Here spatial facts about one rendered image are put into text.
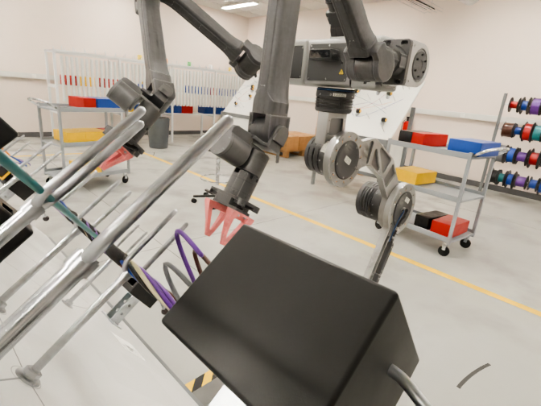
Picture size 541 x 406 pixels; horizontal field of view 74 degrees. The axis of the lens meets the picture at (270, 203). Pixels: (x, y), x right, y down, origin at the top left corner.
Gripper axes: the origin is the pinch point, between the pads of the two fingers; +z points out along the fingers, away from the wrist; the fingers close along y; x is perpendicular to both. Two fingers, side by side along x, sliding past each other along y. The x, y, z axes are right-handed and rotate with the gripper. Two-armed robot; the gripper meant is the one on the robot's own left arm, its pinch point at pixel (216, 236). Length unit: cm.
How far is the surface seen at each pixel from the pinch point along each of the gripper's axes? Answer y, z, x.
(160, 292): 37, 1, -35
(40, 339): 25.5, 10.8, -35.3
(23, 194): -30.9, 9.7, -26.1
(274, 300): 47, -3, -37
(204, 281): 43, -2, -38
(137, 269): 33.8, 0.7, -35.4
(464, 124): -187, -339, 593
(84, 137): -404, -10, 103
